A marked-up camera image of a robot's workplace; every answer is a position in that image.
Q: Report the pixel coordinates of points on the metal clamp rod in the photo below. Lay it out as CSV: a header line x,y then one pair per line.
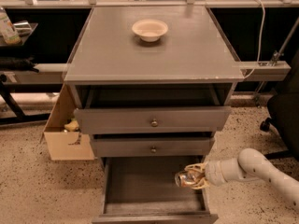
x,y
277,54

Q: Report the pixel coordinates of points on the grey drawer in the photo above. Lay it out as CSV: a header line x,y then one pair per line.
x,y
174,110
142,190
151,144

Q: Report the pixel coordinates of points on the black bag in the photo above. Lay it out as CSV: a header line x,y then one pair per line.
x,y
17,64

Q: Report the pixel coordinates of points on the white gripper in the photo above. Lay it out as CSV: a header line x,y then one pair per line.
x,y
214,173

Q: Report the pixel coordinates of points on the dark side shelf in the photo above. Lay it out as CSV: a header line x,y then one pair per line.
x,y
24,38

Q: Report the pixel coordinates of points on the yellow item in box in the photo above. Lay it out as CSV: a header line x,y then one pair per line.
x,y
72,126

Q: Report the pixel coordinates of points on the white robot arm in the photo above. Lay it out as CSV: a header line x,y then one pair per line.
x,y
249,164

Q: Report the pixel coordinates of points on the shiny foil packet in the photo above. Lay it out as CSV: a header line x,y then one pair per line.
x,y
23,28

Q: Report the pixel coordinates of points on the plastic bottle green label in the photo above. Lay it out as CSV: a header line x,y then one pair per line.
x,y
7,29

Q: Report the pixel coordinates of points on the cardboard box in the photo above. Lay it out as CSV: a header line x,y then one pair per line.
x,y
66,144

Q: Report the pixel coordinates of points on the grey top drawer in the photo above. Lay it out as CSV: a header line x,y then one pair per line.
x,y
174,110

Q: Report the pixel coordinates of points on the white bowl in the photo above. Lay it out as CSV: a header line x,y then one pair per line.
x,y
149,30

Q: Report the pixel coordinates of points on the grey drawer cabinet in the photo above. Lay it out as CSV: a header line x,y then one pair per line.
x,y
192,54

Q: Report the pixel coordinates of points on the orange soda can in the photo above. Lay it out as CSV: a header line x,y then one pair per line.
x,y
188,179

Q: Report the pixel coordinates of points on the grey bottom drawer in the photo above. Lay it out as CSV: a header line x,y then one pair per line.
x,y
142,190

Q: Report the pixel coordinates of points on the black office chair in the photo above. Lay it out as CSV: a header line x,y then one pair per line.
x,y
283,109

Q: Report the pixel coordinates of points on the grey middle drawer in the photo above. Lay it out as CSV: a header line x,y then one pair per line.
x,y
151,144

